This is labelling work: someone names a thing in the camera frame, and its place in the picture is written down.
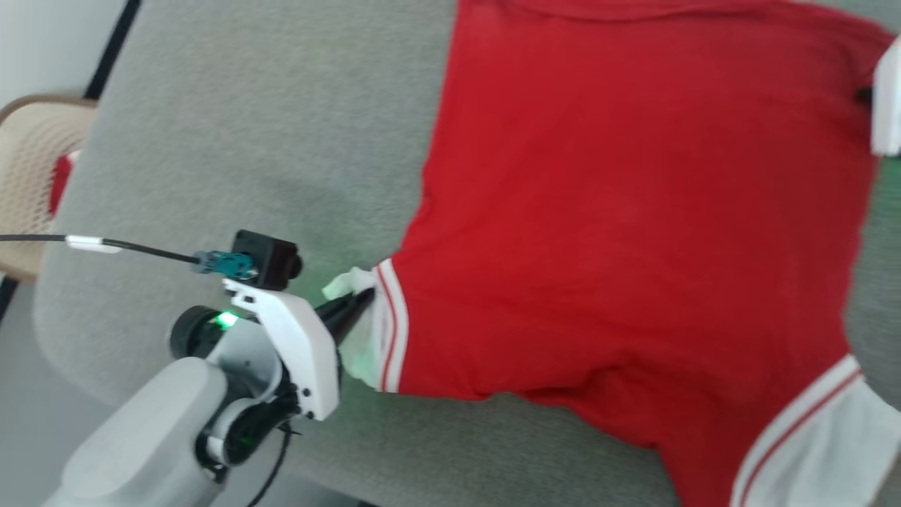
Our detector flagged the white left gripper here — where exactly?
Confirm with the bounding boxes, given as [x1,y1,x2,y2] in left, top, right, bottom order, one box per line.
[224,278,375,422]

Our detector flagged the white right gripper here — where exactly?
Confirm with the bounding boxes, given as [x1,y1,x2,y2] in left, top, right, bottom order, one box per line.
[856,35,901,157]

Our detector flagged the red shirt with white trim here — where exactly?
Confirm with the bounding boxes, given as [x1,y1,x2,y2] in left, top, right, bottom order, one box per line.
[322,0,901,507]

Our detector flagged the red garment in basket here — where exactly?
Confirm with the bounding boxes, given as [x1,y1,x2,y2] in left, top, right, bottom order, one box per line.
[48,149,82,216]

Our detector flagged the grey fabric sofa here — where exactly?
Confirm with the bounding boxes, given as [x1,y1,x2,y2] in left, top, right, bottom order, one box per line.
[32,0,901,507]

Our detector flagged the black baseboard strip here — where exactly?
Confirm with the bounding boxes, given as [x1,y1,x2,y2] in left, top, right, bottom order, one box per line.
[0,0,141,325]

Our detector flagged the left cable with teal connector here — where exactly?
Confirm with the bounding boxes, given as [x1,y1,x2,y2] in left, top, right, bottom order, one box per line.
[0,232,258,281]

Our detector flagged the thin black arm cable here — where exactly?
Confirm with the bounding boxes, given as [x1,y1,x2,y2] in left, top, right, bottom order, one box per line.
[246,421,295,507]

